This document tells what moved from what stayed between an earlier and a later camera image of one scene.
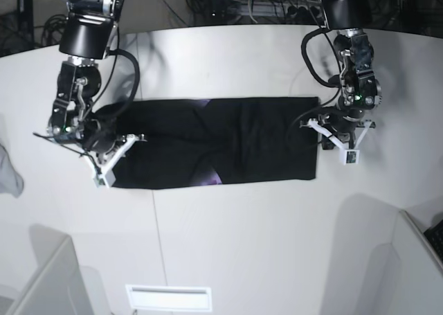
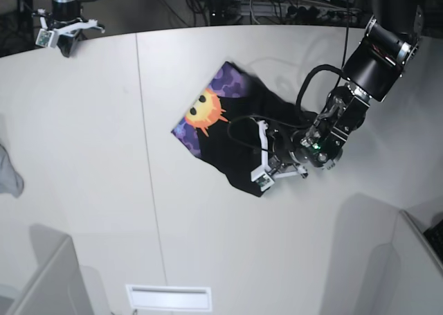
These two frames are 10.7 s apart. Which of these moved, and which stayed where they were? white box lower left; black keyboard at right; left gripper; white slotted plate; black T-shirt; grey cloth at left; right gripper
Moved: black T-shirt; right gripper; left gripper
Stayed: white box lower left; black keyboard at right; white slotted plate; grey cloth at left
